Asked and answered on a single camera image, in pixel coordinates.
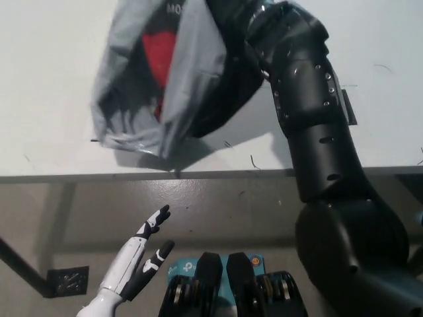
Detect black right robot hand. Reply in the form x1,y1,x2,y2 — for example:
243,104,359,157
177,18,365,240
206,0,265,42

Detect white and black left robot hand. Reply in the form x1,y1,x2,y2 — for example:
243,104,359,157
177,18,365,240
98,204,176,303

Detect grey and black plastic bag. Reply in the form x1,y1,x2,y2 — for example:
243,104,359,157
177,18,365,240
89,0,265,159

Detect teal TP-Link box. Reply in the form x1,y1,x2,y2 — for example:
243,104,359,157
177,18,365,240
167,253,265,304

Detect black floor tape patch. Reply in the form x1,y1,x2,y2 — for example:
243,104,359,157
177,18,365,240
46,265,90,299

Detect black robot body blocks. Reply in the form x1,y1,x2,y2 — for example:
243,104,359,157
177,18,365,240
157,252,310,317

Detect black diagonal table leg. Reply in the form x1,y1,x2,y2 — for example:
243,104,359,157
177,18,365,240
0,236,54,300

